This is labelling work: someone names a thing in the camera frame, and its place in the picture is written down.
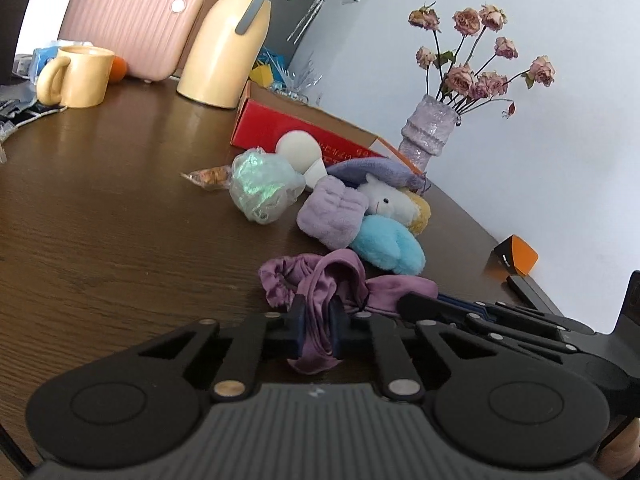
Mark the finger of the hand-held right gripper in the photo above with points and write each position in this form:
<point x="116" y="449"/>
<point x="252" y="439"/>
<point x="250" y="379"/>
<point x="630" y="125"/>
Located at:
<point x="435" y="310"/>
<point x="530" y="317"/>

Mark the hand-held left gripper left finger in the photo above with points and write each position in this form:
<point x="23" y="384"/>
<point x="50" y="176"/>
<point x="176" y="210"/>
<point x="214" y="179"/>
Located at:
<point x="298" y="325"/>

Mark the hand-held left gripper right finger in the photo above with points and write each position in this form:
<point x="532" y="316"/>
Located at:
<point x="337" y="327"/>

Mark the purple satin scrunchie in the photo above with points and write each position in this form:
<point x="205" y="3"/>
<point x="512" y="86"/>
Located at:
<point x="345" y="270"/>

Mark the blue plush toy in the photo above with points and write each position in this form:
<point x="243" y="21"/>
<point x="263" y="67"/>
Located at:
<point x="390" y="245"/>

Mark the yellow plush toy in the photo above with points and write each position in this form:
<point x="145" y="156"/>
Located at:
<point x="422" y="212"/>

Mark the white plush toy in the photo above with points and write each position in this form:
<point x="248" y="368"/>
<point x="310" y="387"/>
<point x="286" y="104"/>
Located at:
<point x="387" y="200"/>

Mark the green bath pouf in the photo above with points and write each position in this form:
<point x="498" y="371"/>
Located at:
<point x="260" y="185"/>

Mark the purple fabric hat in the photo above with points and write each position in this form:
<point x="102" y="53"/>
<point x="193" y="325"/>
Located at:
<point x="370" y="167"/>

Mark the red cardboard box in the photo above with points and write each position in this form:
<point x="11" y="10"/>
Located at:
<point x="280" y="125"/>

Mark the person's right hand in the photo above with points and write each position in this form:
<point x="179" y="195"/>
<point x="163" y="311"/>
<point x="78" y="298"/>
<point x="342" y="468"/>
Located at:
<point x="625" y="452"/>

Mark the orange and black box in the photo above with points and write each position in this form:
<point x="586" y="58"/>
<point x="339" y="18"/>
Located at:
<point x="520" y="255"/>

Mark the small snack packet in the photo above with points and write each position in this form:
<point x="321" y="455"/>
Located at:
<point x="210" y="177"/>

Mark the white round sponge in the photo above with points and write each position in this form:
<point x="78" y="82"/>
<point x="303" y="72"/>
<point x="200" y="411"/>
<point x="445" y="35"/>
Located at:
<point x="297" y="150"/>

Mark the lilac ribbed vase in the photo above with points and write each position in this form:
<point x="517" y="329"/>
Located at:
<point x="427" y="130"/>

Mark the dried pink rose bouquet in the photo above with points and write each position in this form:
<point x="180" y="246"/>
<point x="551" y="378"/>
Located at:
<point x="460" y="80"/>

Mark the clear plastic wrap bundle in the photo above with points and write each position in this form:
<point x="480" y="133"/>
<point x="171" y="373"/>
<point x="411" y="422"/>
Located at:
<point x="297" y="82"/>

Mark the yellow and blue toy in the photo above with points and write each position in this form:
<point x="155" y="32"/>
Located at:
<point x="260" y="74"/>

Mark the yellow thermos jug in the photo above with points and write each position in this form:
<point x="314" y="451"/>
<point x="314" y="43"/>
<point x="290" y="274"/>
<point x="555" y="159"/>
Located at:
<point x="225" y="55"/>

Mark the dark grey refrigerator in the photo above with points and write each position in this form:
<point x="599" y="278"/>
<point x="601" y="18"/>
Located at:
<point x="290" y="25"/>

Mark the orange fruit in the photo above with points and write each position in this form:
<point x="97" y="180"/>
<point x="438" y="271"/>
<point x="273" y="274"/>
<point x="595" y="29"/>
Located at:
<point x="118" y="70"/>

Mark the yellow mug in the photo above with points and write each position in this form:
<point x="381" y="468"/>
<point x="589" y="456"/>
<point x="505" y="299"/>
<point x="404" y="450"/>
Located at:
<point x="85" y="77"/>

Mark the pink hard suitcase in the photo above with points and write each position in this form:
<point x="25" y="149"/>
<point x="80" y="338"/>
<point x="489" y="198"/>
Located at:
<point x="130" y="20"/>

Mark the grey cloth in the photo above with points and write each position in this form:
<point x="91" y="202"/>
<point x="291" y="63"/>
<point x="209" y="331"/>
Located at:
<point x="17" y="95"/>

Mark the light blue tissue pack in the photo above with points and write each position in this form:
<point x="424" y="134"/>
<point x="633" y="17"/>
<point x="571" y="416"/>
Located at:
<point x="45" y="57"/>

